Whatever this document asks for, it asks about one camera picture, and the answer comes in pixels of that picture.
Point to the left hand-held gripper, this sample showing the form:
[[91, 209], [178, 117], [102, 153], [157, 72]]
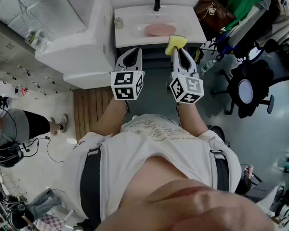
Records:
[[125, 85]]

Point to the person's right forearm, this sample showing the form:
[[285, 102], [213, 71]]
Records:
[[192, 119]]

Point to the person's left forearm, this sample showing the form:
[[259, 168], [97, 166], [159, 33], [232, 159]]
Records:
[[109, 119]]

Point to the clear plastic water bottle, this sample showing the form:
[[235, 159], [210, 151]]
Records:
[[207, 66]]

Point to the white toilet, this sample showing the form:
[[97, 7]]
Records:
[[86, 49]]

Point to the white round disc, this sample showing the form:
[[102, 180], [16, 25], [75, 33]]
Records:
[[245, 91]]

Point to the large pink plate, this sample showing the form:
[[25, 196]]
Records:
[[160, 29]]

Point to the person's chin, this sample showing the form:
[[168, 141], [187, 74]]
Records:
[[187, 208]]

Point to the dark vanity cabinet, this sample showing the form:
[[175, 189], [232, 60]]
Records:
[[156, 56]]

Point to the small beige cup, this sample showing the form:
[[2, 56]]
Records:
[[119, 23]]

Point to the white sink basin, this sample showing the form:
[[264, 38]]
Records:
[[135, 36]]

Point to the person's white printed t-shirt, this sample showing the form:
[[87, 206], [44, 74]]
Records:
[[154, 148]]

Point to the green cloth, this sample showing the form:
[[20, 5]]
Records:
[[245, 1]]

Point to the black office chair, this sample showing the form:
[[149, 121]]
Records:
[[267, 76]]

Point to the brown leather bag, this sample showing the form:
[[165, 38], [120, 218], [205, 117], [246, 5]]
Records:
[[214, 13]]

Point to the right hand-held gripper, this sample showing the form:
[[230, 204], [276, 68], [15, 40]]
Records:
[[186, 88]]

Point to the black faucet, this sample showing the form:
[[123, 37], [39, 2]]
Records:
[[157, 2]]

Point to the grey drawer cabinet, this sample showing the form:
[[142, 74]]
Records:
[[19, 68]]

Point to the yellow sponge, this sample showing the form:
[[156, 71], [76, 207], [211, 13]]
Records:
[[175, 42]]

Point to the wooden slatted floor mat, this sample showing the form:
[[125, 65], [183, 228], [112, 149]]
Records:
[[91, 112]]

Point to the clear glass jar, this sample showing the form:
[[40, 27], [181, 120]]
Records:
[[35, 41]]

